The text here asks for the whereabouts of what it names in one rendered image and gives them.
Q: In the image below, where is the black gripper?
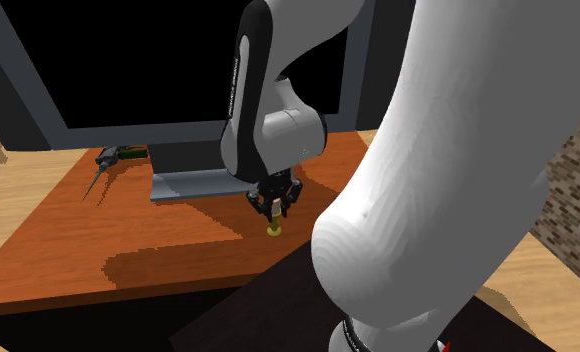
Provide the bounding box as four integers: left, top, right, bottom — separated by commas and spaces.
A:
245, 168, 304, 219

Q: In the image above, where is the small beige and yellow peg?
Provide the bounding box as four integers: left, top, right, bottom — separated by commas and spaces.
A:
266, 197, 284, 238

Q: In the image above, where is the dark robot stand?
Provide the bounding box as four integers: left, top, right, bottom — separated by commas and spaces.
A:
167, 238, 557, 352

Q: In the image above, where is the brown wooden desk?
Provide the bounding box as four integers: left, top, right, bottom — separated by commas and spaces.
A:
0, 130, 380, 319

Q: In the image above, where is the grey framed black monitor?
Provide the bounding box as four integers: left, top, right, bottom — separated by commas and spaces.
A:
0, 0, 377, 204

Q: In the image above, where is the grey pointed tool green handle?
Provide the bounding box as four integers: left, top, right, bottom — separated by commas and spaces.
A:
80, 144, 150, 204

